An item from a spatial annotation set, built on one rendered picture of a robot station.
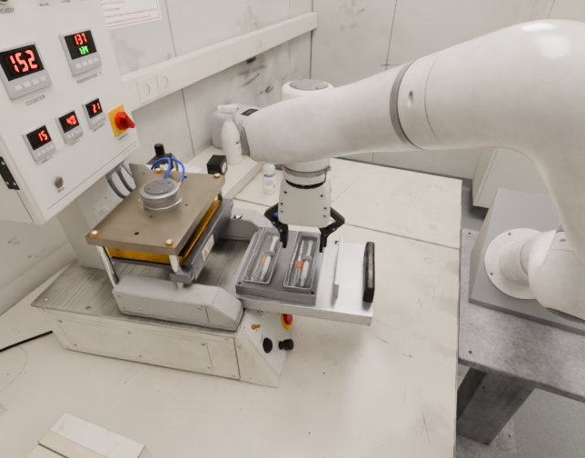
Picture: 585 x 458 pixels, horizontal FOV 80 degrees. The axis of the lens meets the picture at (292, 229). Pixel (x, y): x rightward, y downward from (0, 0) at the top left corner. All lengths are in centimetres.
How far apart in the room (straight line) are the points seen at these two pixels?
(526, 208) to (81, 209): 111
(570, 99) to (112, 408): 91
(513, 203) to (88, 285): 111
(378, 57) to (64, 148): 251
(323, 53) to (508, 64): 279
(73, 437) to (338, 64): 279
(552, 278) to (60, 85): 90
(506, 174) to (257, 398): 230
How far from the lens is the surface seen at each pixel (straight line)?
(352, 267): 80
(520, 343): 109
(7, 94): 69
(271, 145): 49
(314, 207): 66
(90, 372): 101
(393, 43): 294
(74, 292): 93
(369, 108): 40
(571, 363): 112
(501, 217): 115
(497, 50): 32
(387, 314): 102
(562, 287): 74
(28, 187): 71
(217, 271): 86
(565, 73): 30
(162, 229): 71
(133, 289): 77
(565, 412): 203
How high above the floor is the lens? 152
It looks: 37 degrees down
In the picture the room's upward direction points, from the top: straight up
